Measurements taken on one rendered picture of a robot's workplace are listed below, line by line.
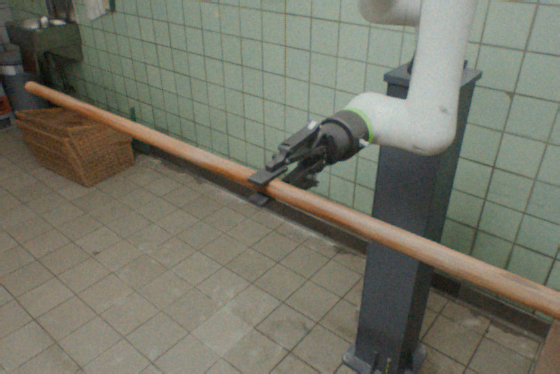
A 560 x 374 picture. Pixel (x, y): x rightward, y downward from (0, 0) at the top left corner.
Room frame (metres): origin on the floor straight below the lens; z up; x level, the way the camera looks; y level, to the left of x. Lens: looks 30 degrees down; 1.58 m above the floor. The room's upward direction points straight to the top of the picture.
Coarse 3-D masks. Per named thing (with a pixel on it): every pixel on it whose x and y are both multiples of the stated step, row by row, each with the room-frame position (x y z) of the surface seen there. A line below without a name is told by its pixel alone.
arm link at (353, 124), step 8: (344, 112) 0.83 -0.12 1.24; (352, 112) 0.83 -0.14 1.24; (328, 120) 0.81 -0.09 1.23; (336, 120) 0.80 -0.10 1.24; (344, 120) 0.80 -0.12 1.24; (352, 120) 0.80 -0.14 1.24; (360, 120) 0.82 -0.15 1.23; (344, 128) 0.79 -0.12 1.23; (352, 128) 0.78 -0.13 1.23; (360, 128) 0.80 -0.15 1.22; (352, 136) 0.78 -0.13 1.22; (360, 136) 0.79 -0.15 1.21; (368, 136) 0.81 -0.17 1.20; (352, 144) 0.78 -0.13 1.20; (360, 144) 0.78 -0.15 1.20; (368, 144) 0.78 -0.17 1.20; (352, 152) 0.78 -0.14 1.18; (344, 160) 0.78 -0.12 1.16
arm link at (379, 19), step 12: (360, 0) 1.23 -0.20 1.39; (372, 0) 1.19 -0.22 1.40; (384, 0) 1.18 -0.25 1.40; (396, 0) 1.20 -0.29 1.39; (360, 12) 1.27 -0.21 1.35; (372, 12) 1.22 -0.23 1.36; (384, 12) 1.21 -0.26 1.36; (396, 12) 1.21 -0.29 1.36; (384, 24) 1.25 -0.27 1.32; (396, 24) 1.24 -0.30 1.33
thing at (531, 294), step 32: (64, 96) 1.02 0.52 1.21; (128, 128) 0.84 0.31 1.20; (192, 160) 0.72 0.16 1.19; (224, 160) 0.69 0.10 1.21; (288, 192) 0.59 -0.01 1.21; (352, 224) 0.52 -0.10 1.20; (384, 224) 0.50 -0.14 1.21; (416, 256) 0.46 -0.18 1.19; (448, 256) 0.44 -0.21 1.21; (512, 288) 0.39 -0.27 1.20; (544, 288) 0.38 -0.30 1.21
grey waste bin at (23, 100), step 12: (0, 60) 3.68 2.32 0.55; (12, 60) 3.69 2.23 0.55; (0, 72) 3.68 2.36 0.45; (12, 72) 3.68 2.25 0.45; (12, 84) 3.68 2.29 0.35; (24, 84) 3.71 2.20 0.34; (12, 96) 3.68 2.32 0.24; (24, 96) 3.70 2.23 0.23; (36, 96) 3.76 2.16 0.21; (12, 108) 3.69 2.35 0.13; (24, 108) 3.69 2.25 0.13; (36, 108) 3.74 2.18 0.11; (48, 108) 3.86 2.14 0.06
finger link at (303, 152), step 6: (300, 150) 0.70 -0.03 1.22; (306, 150) 0.71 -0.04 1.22; (312, 150) 0.71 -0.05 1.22; (318, 150) 0.72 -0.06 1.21; (324, 150) 0.73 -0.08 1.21; (276, 156) 0.67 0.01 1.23; (294, 156) 0.67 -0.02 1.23; (300, 156) 0.69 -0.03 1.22; (306, 156) 0.70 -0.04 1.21; (312, 156) 0.71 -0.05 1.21; (288, 162) 0.66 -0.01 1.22
